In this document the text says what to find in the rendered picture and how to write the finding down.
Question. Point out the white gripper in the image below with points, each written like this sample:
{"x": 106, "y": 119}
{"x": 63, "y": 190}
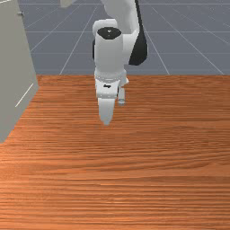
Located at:
{"x": 106, "y": 99}

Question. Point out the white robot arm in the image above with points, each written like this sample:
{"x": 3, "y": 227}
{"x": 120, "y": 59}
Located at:
{"x": 110, "y": 54}

